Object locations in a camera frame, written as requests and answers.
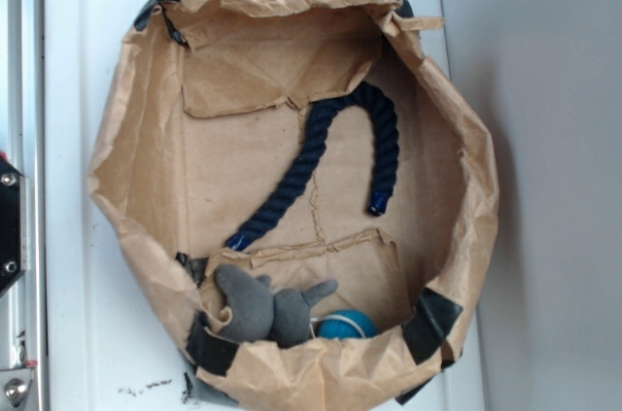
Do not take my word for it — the dark blue rope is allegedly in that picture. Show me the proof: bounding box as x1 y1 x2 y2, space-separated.
224 80 401 252

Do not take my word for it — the teal ball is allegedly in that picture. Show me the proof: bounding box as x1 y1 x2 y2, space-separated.
317 310 378 340

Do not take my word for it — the grey plush toy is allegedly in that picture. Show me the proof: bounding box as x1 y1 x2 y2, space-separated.
215 264 338 348

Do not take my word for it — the black mounting plate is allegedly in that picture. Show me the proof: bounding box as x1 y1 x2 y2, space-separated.
0 155 22 295

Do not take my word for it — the brown paper bag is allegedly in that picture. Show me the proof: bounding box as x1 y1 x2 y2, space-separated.
87 0 500 410

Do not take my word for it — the aluminium frame rail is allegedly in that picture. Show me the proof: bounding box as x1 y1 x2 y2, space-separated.
1 0 50 410

